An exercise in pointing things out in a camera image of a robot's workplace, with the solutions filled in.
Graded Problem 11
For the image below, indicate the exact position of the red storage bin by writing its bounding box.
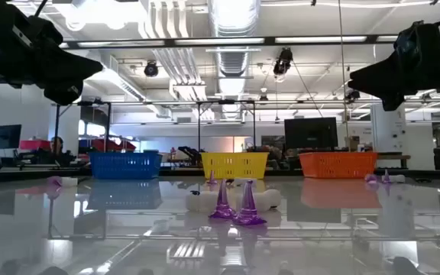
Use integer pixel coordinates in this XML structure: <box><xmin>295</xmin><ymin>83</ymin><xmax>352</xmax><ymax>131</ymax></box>
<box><xmin>19</xmin><ymin>139</ymin><xmax>52</xmax><ymax>151</ymax></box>

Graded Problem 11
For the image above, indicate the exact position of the red fabric cover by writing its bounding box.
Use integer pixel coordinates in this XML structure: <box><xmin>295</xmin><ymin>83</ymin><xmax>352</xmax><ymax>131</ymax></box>
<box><xmin>89</xmin><ymin>137</ymin><xmax>138</xmax><ymax>153</ymax></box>

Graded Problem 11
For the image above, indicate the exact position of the person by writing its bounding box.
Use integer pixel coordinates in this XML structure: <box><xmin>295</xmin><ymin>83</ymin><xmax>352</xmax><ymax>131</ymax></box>
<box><xmin>50</xmin><ymin>136</ymin><xmax>67</xmax><ymax>158</ymax></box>

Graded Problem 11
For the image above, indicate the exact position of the white round column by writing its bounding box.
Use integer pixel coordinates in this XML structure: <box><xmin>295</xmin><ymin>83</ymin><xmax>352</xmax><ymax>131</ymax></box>
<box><xmin>370</xmin><ymin>102</ymin><xmax>407</xmax><ymax>171</ymax></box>

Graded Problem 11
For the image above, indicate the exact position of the black overhead frame beam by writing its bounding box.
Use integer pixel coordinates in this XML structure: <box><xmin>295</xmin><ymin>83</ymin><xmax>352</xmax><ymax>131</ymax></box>
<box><xmin>58</xmin><ymin>34</ymin><xmax>440</xmax><ymax>50</ymax></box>

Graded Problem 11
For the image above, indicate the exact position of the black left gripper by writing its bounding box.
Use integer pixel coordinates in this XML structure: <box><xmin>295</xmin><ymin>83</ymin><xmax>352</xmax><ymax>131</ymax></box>
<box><xmin>0</xmin><ymin>41</ymin><xmax>105</xmax><ymax>106</ymax></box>

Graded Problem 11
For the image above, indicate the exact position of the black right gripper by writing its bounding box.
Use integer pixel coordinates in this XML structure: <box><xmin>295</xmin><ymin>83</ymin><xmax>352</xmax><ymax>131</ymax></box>
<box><xmin>348</xmin><ymin>51</ymin><xmax>440</xmax><ymax>112</ymax></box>

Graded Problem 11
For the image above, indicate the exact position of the wooden bench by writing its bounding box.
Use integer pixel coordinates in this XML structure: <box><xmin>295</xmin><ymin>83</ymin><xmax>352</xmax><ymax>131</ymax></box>
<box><xmin>376</xmin><ymin>152</ymin><xmax>412</xmax><ymax>170</ymax></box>

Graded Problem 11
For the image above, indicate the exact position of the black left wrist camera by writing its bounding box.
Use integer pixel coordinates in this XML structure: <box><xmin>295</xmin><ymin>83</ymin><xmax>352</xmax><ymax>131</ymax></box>
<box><xmin>32</xmin><ymin>15</ymin><xmax>64</xmax><ymax>46</ymax></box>

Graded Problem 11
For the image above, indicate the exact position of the black metal rig frame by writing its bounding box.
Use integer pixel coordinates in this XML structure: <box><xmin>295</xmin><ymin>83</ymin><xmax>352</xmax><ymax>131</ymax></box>
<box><xmin>51</xmin><ymin>99</ymin><xmax>257</xmax><ymax>154</ymax></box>

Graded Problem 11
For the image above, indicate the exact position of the black ceiling dome camera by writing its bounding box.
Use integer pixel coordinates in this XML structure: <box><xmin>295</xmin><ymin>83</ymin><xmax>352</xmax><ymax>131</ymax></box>
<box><xmin>144</xmin><ymin>60</ymin><xmax>160</xmax><ymax>78</ymax></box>

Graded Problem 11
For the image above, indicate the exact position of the silver ventilation duct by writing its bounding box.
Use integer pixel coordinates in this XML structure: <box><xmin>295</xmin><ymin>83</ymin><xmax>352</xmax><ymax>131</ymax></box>
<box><xmin>206</xmin><ymin>0</ymin><xmax>263</xmax><ymax>119</ymax></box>

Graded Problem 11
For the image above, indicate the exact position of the black computer monitor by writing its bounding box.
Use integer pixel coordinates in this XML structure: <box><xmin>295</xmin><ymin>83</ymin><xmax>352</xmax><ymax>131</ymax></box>
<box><xmin>283</xmin><ymin>117</ymin><xmax>338</xmax><ymax>150</ymax></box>
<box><xmin>0</xmin><ymin>124</ymin><xmax>22</xmax><ymax>150</ymax></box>

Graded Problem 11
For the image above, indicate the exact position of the black aluminium table frame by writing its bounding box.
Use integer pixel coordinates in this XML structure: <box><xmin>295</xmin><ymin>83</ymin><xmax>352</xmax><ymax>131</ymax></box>
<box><xmin>0</xmin><ymin>167</ymin><xmax>440</xmax><ymax>184</ymax></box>

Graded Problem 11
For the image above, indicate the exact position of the yellow plastic basket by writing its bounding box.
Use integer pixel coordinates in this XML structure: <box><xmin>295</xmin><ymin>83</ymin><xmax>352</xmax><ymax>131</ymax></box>
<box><xmin>200</xmin><ymin>151</ymin><xmax>270</xmax><ymax>180</ymax></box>

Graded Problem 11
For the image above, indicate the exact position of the white ceiling pipe bundle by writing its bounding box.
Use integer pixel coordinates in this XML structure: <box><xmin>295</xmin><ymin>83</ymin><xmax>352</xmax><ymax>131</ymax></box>
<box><xmin>137</xmin><ymin>0</ymin><xmax>209</xmax><ymax>102</ymax></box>

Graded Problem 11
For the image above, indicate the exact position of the orange plastic basket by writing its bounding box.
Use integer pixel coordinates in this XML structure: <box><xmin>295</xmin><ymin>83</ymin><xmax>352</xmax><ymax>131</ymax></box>
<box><xmin>299</xmin><ymin>151</ymin><xmax>379</xmax><ymax>180</ymax></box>

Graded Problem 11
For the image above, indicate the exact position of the blue plastic basket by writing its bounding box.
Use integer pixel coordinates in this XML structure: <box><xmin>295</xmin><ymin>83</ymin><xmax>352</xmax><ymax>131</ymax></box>
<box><xmin>89</xmin><ymin>151</ymin><xmax>163</xmax><ymax>180</ymax></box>

